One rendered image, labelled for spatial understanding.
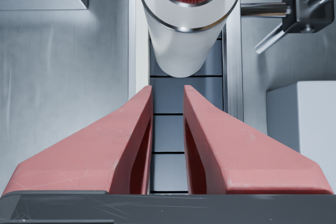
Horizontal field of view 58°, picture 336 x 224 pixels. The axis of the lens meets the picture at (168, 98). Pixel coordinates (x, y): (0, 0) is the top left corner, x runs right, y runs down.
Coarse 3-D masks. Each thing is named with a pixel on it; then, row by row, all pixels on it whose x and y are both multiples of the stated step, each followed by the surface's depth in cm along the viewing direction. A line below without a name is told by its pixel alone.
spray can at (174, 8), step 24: (144, 0) 15; (168, 0) 14; (192, 0) 13; (216, 0) 14; (168, 24) 15; (192, 24) 15; (216, 24) 15; (168, 48) 19; (192, 48) 19; (168, 72) 29; (192, 72) 29
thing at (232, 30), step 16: (240, 16) 23; (224, 32) 23; (240, 32) 23; (224, 48) 23; (240, 48) 23; (224, 64) 23; (240, 64) 23; (224, 80) 23; (240, 80) 22; (224, 96) 23; (240, 96) 22; (240, 112) 22
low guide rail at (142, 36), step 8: (136, 0) 28; (136, 8) 28; (136, 16) 28; (144, 16) 28; (136, 24) 28; (144, 24) 28; (136, 32) 28; (144, 32) 28; (136, 40) 28; (144, 40) 28; (136, 48) 28; (144, 48) 28; (136, 56) 27; (144, 56) 27; (136, 64) 27; (144, 64) 27; (136, 72) 27; (144, 72) 27; (136, 80) 27; (144, 80) 27; (136, 88) 27
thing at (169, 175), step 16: (208, 64) 31; (160, 80) 31; (176, 80) 31; (192, 80) 31; (208, 80) 31; (160, 96) 31; (176, 96) 31; (208, 96) 31; (160, 112) 31; (176, 112) 30; (160, 128) 30; (176, 128) 30; (160, 144) 30; (176, 144) 30; (160, 160) 30; (176, 160) 30; (160, 176) 30; (176, 176) 30; (160, 192) 30; (176, 192) 30
